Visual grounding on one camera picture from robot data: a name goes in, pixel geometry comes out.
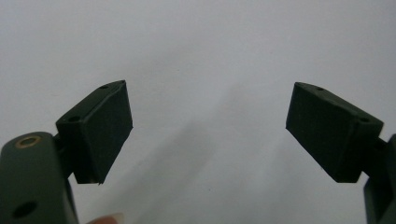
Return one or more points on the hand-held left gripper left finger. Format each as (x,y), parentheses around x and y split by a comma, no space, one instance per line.
(99,133)

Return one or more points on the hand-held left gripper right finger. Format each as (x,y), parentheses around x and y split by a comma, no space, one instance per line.
(330,133)

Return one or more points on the white table mat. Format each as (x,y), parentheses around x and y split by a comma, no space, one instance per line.
(199,46)

